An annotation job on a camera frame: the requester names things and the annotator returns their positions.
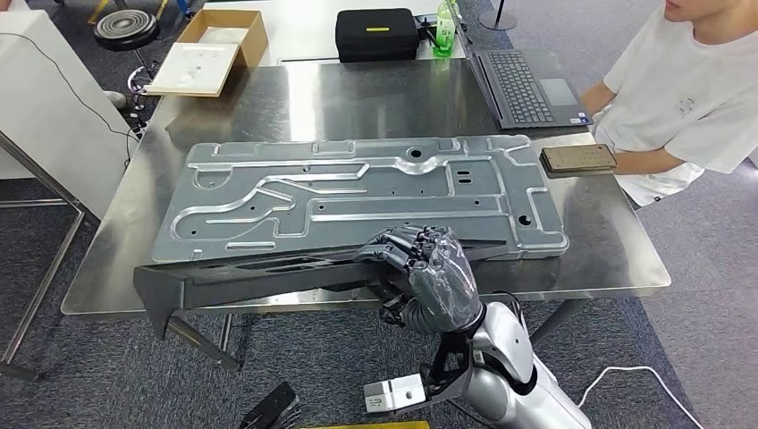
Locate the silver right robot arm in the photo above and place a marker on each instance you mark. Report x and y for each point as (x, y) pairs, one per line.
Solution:
(515, 379)

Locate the brown smartphone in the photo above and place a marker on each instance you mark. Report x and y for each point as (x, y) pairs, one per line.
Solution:
(577, 158)

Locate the green drink bottle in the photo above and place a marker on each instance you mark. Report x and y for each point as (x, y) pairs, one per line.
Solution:
(444, 29)

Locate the grey laptop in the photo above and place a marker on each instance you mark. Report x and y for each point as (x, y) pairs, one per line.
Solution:
(521, 89)

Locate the person's forearm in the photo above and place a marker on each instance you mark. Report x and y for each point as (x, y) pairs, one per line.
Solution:
(645, 161)
(595, 97)

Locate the chrome metal rings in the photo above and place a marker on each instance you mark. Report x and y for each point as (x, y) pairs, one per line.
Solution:
(142, 80)

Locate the yellow floor tape square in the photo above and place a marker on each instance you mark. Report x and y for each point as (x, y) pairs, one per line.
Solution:
(367, 425)

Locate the long black plastic part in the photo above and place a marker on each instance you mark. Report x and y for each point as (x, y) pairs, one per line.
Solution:
(237, 287)

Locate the white foam insert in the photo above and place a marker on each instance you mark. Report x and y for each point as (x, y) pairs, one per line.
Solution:
(192, 68)

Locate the black round stand base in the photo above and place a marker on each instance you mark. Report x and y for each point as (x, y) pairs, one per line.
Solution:
(497, 21)

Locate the pale shoe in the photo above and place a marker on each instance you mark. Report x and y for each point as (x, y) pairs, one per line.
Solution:
(116, 99)

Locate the black round stool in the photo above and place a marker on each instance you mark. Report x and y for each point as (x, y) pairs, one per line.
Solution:
(125, 26)

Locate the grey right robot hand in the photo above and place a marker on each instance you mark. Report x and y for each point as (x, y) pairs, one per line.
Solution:
(444, 284)

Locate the stainless steel workbench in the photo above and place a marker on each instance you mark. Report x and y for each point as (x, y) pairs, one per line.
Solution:
(385, 100)

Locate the person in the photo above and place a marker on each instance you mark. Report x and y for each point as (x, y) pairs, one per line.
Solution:
(681, 89)

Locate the clear plastic tray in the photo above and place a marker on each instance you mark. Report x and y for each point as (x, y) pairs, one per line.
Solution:
(355, 195)

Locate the brown cardboard box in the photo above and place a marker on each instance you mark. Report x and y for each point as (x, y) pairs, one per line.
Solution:
(251, 35)

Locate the black zip case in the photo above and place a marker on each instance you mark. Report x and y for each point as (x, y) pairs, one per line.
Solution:
(376, 35)

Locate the black robot foot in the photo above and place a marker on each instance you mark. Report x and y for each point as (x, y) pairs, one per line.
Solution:
(269, 408)

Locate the white steel side table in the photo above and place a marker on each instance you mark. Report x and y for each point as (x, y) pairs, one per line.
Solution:
(35, 106)

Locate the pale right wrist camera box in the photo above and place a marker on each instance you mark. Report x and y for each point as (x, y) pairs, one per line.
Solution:
(394, 394)

